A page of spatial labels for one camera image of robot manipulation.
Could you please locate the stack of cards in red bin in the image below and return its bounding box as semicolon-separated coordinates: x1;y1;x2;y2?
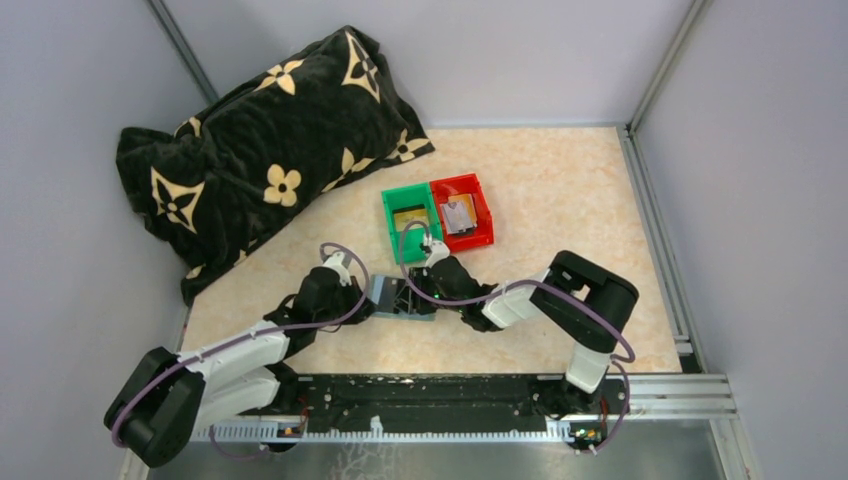
440;194;478;235

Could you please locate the purple cable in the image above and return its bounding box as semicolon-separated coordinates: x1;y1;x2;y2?
398;220;637;455
109;241;372;463

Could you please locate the sage green card holder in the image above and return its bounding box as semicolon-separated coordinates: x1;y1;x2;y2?
368;274;436;321

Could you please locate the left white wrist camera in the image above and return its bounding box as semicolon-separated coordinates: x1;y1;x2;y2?
322;250;352;287

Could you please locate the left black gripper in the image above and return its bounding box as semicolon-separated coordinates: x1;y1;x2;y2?
315;275;378;329

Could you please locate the black floral pillow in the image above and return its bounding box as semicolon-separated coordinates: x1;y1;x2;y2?
115;25;434;303

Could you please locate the red plastic bin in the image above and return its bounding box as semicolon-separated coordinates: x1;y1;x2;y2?
429;173;495;252

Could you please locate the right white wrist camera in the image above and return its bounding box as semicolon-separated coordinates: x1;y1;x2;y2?
420;237;451;268

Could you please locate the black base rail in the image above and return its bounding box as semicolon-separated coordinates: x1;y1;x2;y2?
249;374;625;434

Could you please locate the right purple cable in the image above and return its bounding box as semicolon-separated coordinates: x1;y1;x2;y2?
398;220;637;455

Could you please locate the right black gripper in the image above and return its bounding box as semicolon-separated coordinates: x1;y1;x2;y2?
393;265;465;314

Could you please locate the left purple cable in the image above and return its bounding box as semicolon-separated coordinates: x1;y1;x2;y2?
109;241;372;463

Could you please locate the green plastic bin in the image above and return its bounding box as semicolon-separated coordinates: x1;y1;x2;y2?
381;182;444;264

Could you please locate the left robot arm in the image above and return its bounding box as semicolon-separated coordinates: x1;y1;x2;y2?
104;266;376;467

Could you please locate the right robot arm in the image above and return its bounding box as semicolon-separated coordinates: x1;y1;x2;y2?
400;250;640;412

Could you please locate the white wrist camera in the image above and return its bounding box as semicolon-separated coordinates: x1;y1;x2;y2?
420;237;451;268
322;250;352;287

